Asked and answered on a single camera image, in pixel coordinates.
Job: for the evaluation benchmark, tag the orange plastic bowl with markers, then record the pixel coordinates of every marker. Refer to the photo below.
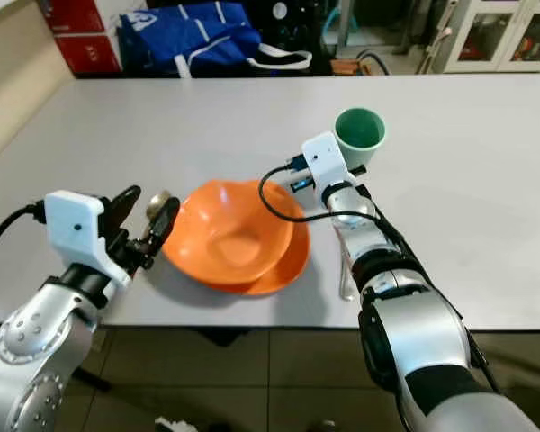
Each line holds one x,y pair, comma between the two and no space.
229,236

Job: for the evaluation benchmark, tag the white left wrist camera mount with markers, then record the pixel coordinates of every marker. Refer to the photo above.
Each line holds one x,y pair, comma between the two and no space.
76,225

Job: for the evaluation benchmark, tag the gold metal spoon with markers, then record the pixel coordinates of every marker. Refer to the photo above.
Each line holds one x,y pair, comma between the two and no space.
158,204

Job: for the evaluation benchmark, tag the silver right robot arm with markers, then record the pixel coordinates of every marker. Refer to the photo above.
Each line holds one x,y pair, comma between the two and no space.
432,333

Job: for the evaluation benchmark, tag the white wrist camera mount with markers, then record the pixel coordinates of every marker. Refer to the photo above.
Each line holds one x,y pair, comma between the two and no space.
328,165
76,225

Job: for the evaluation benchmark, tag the black appliance with round gauge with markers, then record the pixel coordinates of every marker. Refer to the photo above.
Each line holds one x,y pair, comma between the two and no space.
297,27

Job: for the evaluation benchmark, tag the white glass door cabinet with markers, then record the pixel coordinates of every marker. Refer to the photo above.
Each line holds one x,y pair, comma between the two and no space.
495,36

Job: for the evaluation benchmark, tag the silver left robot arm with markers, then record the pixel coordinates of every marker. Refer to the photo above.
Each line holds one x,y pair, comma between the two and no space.
36,346

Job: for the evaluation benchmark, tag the green plastic cup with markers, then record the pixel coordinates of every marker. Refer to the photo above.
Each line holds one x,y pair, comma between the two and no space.
360,130

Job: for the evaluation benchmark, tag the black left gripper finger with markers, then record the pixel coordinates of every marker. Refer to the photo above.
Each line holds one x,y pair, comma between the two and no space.
124,207
166,225

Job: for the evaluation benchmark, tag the red cardboard box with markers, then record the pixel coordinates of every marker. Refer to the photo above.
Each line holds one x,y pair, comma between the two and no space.
76,34

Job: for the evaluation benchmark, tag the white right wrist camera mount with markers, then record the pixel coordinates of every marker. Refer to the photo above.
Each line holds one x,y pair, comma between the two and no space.
328,165

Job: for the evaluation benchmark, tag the white crumpled paper scrap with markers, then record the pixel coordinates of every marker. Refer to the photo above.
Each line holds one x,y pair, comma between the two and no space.
175,425

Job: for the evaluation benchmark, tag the silver metal fork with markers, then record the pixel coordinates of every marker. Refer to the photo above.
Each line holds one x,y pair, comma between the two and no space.
346,279

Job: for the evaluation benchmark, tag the orange plastic plate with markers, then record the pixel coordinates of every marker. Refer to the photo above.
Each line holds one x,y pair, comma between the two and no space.
292,265

